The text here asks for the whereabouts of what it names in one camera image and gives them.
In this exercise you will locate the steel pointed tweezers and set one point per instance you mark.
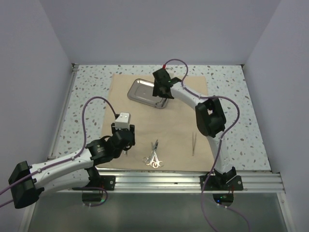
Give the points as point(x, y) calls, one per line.
point(194, 140)

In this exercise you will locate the steel instrument tray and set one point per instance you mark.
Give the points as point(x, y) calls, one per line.
point(141, 91)

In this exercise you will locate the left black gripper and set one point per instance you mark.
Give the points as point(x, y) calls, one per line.
point(132, 141)

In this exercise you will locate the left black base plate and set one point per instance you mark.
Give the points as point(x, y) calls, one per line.
point(106, 182)

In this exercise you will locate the steel surgical scissors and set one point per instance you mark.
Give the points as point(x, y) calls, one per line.
point(155, 162)

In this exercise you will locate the steel hemostat clamp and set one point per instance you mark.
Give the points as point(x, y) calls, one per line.
point(148, 160)

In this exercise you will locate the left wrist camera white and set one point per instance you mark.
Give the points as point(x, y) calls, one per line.
point(123, 121)

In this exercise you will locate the aluminium front rail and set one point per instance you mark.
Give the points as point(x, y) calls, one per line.
point(187, 182)

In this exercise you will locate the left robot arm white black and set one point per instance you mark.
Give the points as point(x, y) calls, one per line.
point(28, 183)

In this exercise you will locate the beige cloth wrap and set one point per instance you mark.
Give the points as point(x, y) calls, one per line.
point(172, 126)

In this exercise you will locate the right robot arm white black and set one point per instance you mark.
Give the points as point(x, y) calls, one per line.
point(210, 120)

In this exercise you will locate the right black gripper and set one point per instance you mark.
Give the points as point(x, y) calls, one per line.
point(157, 92)

